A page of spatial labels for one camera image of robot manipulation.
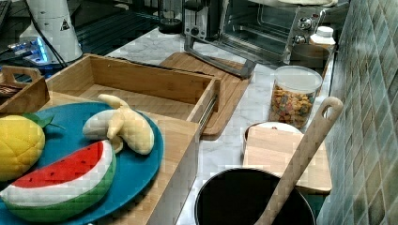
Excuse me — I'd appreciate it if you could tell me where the wooden drawer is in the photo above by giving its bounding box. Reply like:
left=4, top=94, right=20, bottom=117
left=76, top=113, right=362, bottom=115
left=47, top=54, right=221, bottom=127

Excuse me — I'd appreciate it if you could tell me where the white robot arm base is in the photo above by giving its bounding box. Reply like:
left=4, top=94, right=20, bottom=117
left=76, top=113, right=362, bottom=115
left=20, top=0, right=83, bottom=66

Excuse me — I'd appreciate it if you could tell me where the large wooden cutting board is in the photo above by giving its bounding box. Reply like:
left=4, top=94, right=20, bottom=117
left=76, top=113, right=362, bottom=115
left=161, top=52, right=251, bottom=141

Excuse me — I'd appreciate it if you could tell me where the plush peeled banana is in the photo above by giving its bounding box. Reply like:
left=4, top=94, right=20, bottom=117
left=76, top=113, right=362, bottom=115
left=83, top=94, right=155, bottom=155

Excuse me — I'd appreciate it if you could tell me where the small light cutting board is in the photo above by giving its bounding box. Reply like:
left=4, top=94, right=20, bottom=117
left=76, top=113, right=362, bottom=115
left=243, top=127, right=332, bottom=195

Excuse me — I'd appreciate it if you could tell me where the silver toaster oven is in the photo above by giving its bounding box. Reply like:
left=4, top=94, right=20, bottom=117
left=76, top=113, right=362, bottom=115
left=183, top=0, right=350, bottom=79

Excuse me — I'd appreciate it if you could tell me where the black pot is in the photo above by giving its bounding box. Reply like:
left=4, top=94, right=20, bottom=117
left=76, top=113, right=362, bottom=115
left=194, top=168, right=316, bottom=225

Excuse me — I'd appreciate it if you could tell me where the clear cereal jar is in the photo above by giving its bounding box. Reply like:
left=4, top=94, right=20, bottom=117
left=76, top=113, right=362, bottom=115
left=268, top=66, right=323, bottom=128

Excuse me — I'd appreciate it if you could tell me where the wooden tray behind jar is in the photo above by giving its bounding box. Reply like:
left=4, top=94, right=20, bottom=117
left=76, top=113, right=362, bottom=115
left=289, top=44, right=330, bottom=94

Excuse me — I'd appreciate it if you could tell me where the wooden spatula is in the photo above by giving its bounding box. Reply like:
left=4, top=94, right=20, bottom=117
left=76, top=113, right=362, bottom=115
left=254, top=97, right=344, bottom=225

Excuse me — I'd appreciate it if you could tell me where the white capped bottle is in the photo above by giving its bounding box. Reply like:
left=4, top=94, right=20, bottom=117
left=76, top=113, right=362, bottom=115
left=309, top=26, right=335, bottom=47

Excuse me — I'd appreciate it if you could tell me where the plush watermelon slice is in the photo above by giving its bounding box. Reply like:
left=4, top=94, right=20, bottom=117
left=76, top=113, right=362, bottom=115
left=1, top=141, right=116, bottom=222

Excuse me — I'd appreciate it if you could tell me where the plush yellow lemon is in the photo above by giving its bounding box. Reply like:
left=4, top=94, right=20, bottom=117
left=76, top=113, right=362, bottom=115
left=0, top=113, right=54, bottom=182

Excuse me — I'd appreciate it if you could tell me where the wooden tray with handle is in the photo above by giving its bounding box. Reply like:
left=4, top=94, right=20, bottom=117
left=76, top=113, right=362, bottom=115
left=0, top=66, right=50, bottom=113

